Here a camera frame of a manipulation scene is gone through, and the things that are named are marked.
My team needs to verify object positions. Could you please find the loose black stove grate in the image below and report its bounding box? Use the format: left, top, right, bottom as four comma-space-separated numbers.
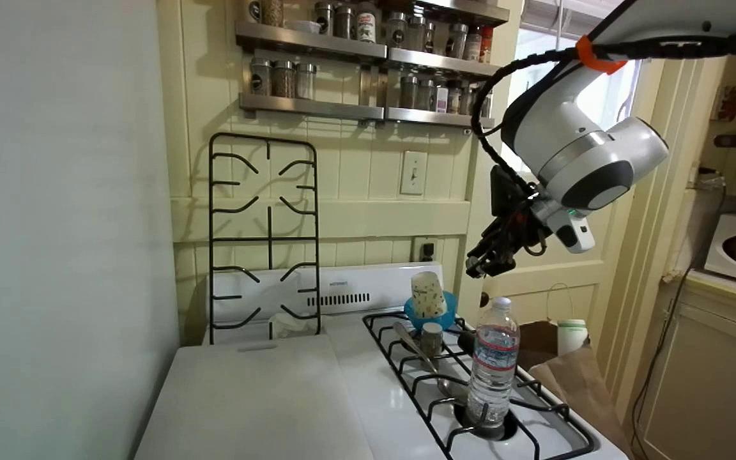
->
208, 129, 326, 345

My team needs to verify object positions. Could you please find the small glass shaker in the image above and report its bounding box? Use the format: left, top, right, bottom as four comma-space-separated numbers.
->
418, 320, 447, 357

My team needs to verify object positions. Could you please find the white gas stove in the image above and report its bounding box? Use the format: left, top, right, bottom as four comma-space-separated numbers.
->
361, 310, 603, 460
131, 260, 632, 460

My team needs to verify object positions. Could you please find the cream wooden cabinet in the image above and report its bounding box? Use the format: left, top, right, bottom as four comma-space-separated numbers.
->
630, 269, 736, 460

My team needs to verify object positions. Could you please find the metal spoon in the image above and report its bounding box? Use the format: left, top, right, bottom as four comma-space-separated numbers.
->
392, 321, 457, 396

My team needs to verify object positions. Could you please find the black wall outlet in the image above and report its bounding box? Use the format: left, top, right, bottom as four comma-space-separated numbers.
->
412, 234, 442, 265

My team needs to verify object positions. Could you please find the dotted paper cup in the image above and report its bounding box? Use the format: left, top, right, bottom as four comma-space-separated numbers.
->
409, 270, 447, 321

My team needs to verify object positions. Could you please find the white jar with lid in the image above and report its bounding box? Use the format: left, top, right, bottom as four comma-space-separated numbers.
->
554, 316, 590, 357

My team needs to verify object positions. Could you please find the blue bowl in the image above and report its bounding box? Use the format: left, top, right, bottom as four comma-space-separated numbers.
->
401, 289, 460, 334

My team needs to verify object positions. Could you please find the cream light switch plate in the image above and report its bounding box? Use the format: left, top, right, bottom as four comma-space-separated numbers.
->
400, 147, 433, 197

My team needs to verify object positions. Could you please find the lower metal spice shelf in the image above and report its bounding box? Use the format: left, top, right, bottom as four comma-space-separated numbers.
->
239, 89, 497, 129

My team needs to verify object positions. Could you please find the clear plastic water bottle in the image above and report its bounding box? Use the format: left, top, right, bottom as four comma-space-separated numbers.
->
466, 294, 525, 434

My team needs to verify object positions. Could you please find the glass spice jar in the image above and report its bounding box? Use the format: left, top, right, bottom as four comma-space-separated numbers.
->
249, 55, 274, 95
418, 73, 442, 113
449, 80, 472, 118
296, 59, 319, 101
269, 59, 299, 100
434, 76, 457, 114
400, 72, 421, 109

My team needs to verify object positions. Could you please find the metal spice shelf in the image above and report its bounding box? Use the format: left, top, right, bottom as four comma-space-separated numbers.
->
234, 18, 506, 80
239, 89, 497, 129

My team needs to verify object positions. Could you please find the white label spice jar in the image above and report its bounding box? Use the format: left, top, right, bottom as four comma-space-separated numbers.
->
352, 2, 383, 46

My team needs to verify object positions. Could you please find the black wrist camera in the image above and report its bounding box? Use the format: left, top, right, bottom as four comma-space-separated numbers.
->
489, 164, 521, 218

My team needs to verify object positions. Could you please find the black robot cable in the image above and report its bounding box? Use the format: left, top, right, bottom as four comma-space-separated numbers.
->
467, 46, 594, 189

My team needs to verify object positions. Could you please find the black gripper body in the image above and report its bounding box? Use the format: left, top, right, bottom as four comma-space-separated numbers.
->
485, 164, 553, 260

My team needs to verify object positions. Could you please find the upper metal spice shelf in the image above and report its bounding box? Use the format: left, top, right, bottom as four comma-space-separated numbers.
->
234, 18, 506, 80

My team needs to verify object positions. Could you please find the white gas stove top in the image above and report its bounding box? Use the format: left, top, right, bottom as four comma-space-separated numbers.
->
361, 310, 603, 460

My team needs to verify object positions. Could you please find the white refrigerator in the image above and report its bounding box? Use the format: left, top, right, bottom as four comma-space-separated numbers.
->
0, 0, 181, 460

